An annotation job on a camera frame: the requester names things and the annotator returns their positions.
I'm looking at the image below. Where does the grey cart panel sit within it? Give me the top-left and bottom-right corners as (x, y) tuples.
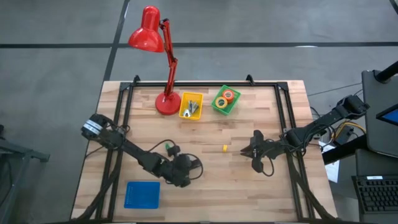
(361, 70), (398, 159)

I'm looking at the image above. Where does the yellow cable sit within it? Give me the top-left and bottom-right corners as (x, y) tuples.
(337, 121), (367, 135)

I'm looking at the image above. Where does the blue-screen display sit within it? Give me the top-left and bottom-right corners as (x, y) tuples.
(376, 104), (398, 127)

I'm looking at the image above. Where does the black pole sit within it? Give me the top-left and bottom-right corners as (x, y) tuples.
(374, 60), (398, 83)

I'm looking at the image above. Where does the white paper sheet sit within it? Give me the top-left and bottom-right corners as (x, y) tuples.
(317, 140), (340, 184)

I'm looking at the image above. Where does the black cart beam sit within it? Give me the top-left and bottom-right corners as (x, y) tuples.
(322, 134), (368, 166)

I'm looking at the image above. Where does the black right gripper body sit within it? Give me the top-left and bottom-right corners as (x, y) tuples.
(251, 129), (282, 174)

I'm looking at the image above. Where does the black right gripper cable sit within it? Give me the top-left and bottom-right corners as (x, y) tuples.
(262, 155), (275, 177)

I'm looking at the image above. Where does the green plastic basket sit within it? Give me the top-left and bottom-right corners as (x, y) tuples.
(211, 84), (242, 116)

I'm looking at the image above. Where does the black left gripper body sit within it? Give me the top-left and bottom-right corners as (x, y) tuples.
(166, 144), (202, 189)

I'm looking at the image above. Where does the black keyboard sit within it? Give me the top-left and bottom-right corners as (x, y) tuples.
(351, 175), (398, 215)

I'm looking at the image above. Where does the black aluminium rig frame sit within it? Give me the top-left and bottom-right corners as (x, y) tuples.
(95, 74), (331, 222)

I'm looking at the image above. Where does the blue plastic tray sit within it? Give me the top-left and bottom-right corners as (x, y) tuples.
(124, 181), (161, 210)

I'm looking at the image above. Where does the black floor cable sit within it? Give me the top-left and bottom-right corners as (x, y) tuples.
(307, 82), (363, 97)

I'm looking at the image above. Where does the red desk lamp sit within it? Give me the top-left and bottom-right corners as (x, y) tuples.
(127, 5), (182, 116)

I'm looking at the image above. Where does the orange tape roll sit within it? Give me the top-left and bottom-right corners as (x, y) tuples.
(222, 89), (236, 103)

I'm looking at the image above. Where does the black left wrist camera cable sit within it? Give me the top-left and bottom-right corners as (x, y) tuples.
(147, 139), (175, 154)

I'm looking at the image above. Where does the yellow tape roll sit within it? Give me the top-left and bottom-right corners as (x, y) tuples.
(215, 96), (229, 110)

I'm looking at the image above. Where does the grey metal furniture frame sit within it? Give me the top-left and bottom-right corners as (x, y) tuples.
(0, 124), (51, 224)

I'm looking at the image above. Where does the yellow plastic basket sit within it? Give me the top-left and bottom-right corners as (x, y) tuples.
(178, 90), (205, 121)

